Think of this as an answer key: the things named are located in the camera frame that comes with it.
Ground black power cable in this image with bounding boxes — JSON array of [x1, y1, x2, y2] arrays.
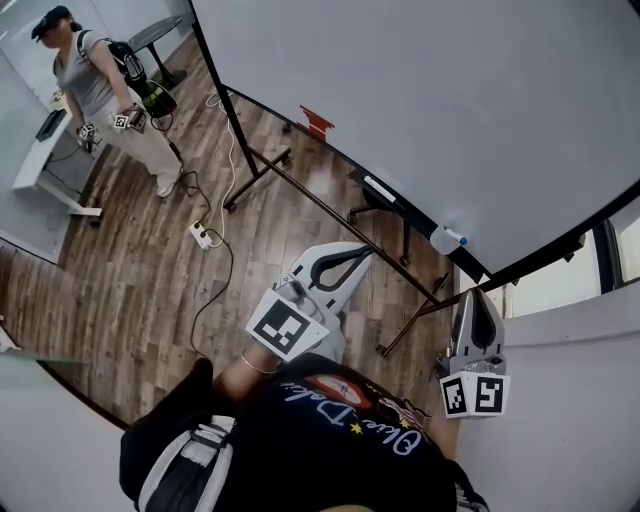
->
[[191, 228, 235, 359], [167, 142, 211, 226]]

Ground large white whiteboard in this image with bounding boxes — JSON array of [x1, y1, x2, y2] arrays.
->
[[189, 0, 640, 275]]

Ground round dark glass table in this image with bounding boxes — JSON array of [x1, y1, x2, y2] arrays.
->
[[127, 14, 189, 92]]

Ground person's right forearm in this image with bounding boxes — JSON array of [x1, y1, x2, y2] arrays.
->
[[424, 414, 459, 456]]

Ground white power strip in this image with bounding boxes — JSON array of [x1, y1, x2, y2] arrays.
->
[[188, 221, 214, 250]]

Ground thin gold bracelet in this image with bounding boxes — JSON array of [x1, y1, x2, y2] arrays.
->
[[239, 352, 279, 375]]

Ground person in dark shirt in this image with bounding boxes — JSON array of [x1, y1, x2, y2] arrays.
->
[[119, 352, 461, 512]]

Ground red whiteboard eraser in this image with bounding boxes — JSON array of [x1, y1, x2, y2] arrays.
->
[[298, 104, 335, 141]]

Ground green glass table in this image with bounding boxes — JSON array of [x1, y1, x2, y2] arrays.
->
[[0, 347, 92, 365]]

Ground black framed window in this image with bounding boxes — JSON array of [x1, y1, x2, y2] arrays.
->
[[594, 214, 640, 296]]

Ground person's grey trousers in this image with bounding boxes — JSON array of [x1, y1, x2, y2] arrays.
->
[[319, 307, 347, 362]]

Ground white standing desk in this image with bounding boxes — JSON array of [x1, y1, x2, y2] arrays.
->
[[12, 107, 104, 219]]

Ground white extension cable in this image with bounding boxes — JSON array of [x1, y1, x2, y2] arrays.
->
[[205, 89, 237, 249]]

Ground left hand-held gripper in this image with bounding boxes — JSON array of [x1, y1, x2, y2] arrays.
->
[[244, 241, 374, 362]]

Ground large whiteboard on stand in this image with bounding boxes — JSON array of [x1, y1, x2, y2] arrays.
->
[[187, 0, 640, 357]]

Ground person's left forearm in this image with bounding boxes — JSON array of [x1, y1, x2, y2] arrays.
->
[[212, 344, 281, 401]]

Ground white rectangular eraser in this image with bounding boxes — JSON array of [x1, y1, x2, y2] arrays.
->
[[363, 174, 397, 204]]

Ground black flat device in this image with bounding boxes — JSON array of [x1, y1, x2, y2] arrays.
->
[[35, 110, 66, 141]]

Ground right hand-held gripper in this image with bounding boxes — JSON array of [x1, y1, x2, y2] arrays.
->
[[433, 289, 512, 420]]

